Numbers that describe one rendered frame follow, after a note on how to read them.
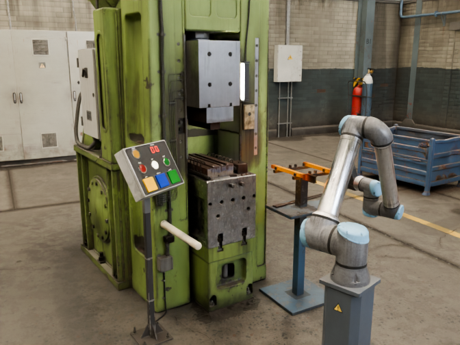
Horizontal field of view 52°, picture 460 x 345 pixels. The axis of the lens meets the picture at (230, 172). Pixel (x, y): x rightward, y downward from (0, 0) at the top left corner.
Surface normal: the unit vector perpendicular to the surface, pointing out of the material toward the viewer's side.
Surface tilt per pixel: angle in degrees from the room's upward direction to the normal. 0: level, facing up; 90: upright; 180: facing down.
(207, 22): 90
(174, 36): 90
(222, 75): 90
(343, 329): 90
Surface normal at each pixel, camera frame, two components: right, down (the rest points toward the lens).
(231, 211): 0.55, 0.19
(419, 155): -0.84, 0.11
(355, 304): 0.03, 0.23
